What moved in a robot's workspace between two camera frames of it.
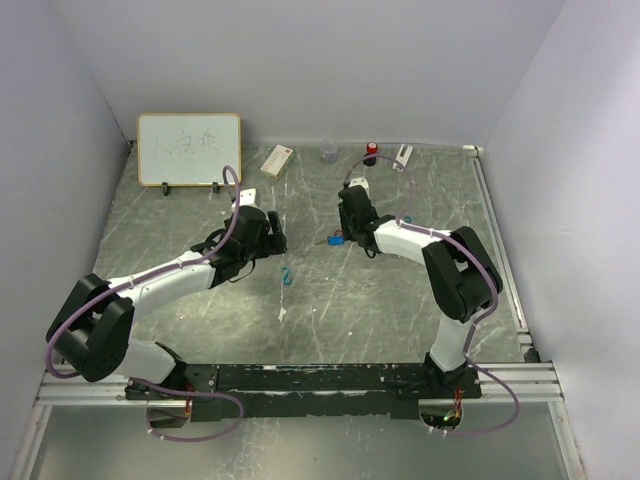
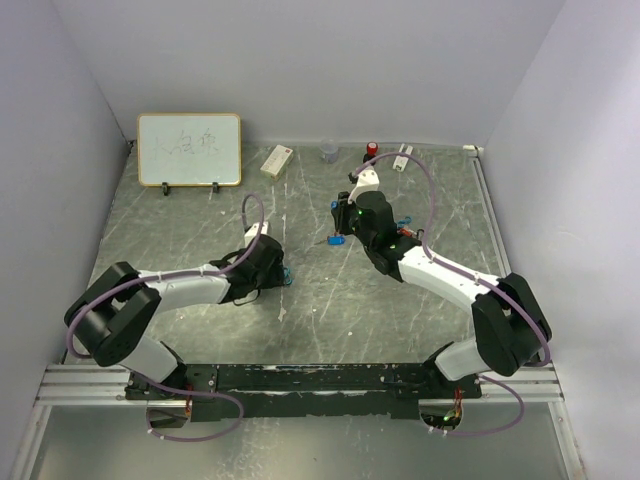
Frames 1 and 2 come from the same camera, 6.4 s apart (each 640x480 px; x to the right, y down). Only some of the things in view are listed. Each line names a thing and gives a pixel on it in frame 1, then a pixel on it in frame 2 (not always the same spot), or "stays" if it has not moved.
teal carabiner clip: x=286 y=279 stays
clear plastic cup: x=329 y=150 stays
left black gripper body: x=260 y=249 to x=273 y=277
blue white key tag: x=335 y=240 stays
